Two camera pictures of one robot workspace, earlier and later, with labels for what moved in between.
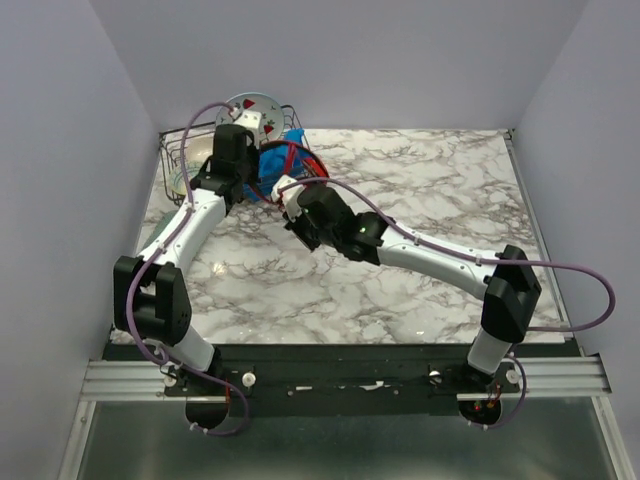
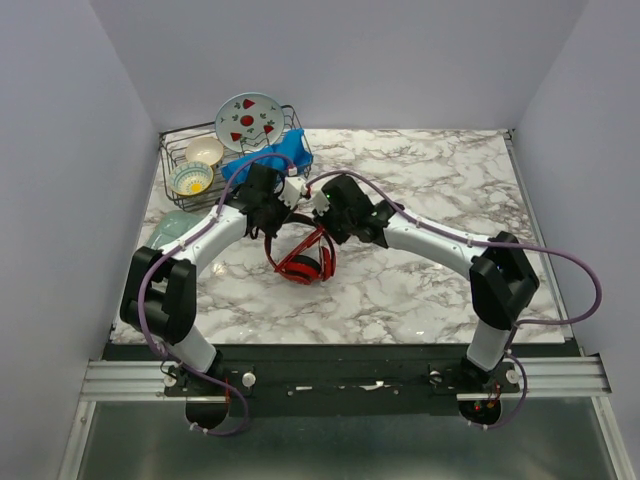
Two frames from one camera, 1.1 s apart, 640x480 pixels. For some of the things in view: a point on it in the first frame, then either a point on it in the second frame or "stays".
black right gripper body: [304, 201] → [335, 221]
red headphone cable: [290, 153] → [315, 236]
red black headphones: [314, 165] → [301, 251]
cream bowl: [199, 148] stays
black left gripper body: [249, 164] → [277, 211]
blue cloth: [275, 162] stays
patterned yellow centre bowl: [178, 179] stays
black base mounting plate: [337, 381] stays
